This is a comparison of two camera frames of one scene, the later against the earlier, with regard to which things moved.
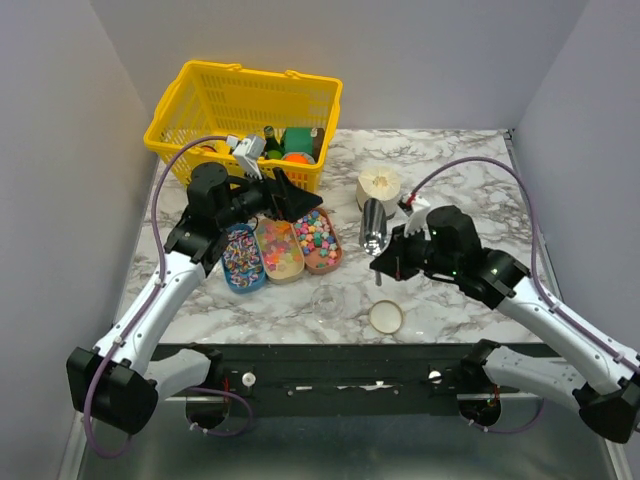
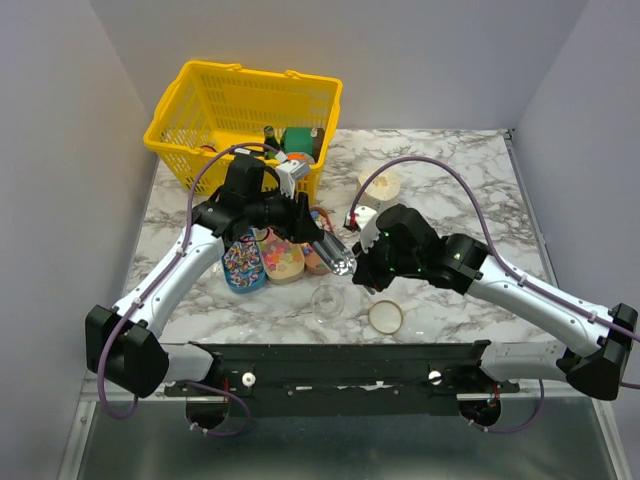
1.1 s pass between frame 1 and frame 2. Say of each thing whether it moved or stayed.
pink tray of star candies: stayed
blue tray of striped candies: stayed
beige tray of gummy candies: stayed
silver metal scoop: moved
